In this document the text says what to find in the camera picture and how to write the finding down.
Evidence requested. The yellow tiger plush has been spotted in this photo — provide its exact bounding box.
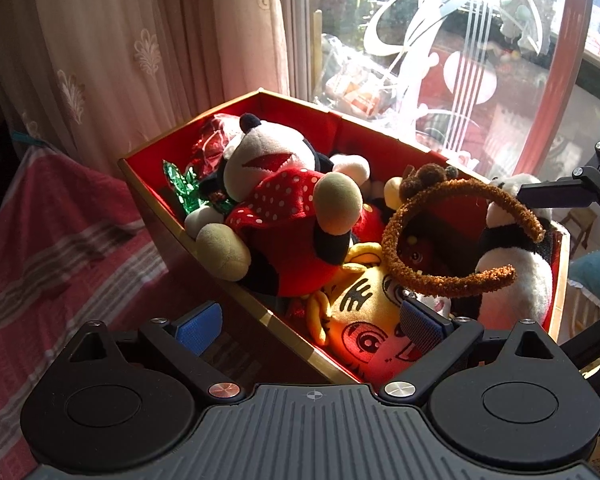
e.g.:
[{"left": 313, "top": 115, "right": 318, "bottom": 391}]
[{"left": 300, "top": 243, "right": 422, "bottom": 388}]

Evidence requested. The black white panda plush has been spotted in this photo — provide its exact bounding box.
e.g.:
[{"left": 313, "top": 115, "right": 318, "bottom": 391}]
[{"left": 476, "top": 203, "right": 553, "bottom": 330}]

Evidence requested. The brown antler headband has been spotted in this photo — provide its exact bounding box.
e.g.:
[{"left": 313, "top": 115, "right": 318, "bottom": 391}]
[{"left": 381, "top": 162, "right": 547, "bottom": 298}]

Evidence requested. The Minnie mouse plush toy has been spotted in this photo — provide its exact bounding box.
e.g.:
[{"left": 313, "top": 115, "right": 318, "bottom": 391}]
[{"left": 185, "top": 114, "right": 385, "bottom": 298}]

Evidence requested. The red framed glass door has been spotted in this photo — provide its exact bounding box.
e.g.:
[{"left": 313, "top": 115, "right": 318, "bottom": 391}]
[{"left": 301, "top": 0, "right": 600, "bottom": 180}]

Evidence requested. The pink patterned bed cloth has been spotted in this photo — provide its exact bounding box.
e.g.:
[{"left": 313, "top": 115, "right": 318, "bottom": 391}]
[{"left": 0, "top": 144, "right": 221, "bottom": 480}]

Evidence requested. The green foil decoration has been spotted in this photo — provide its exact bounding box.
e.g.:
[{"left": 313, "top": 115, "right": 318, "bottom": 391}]
[{"left": 162, "top": 160, "right": 235, "bottom": 216}]

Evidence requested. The beige embroidered curtain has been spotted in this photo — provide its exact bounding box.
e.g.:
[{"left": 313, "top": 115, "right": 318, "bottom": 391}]
[{"left": 0, "top": 0, "right": 292, "bottom": 174}]

